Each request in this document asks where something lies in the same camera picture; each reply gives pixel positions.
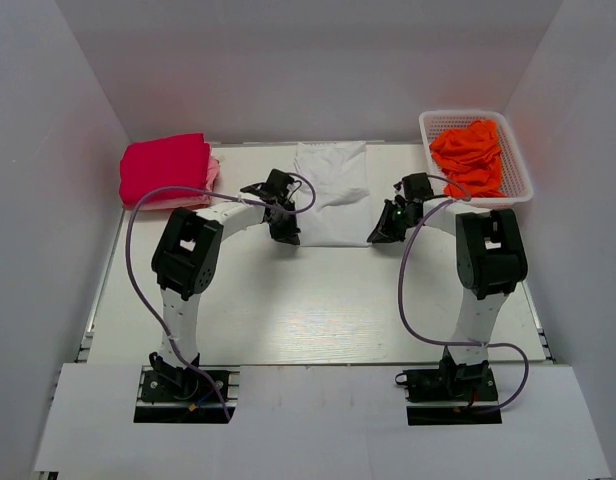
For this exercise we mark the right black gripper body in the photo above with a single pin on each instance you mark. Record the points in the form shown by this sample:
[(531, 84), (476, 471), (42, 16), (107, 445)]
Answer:
[(409, 223)]

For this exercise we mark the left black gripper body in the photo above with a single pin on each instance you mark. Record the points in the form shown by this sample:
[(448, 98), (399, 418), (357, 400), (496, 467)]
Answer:
[(277, 226)]

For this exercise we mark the white t shirt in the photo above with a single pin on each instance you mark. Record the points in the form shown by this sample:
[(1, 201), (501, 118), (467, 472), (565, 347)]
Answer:
[(341, 215)]

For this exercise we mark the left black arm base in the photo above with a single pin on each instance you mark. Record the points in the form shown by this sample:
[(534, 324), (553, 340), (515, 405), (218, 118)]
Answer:
[(179, 395)]

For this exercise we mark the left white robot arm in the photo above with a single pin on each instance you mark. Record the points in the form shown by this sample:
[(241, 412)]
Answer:
[(187, 254)]

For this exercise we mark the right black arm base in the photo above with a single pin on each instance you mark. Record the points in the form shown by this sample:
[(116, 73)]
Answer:
[(430, 402)]

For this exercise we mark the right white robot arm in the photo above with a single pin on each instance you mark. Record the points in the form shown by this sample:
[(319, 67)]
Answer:
[(490, 260)]

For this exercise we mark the orange t shirt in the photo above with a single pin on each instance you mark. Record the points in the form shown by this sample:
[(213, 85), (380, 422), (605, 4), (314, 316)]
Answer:
[(471, 158)]

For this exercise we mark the white plastic basket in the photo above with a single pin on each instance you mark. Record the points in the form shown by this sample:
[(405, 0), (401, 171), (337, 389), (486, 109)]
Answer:
[(516, 184)]

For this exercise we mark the folded magenta t shirt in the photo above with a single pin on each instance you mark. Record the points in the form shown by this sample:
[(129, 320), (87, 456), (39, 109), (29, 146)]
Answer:
[(178, 145)]

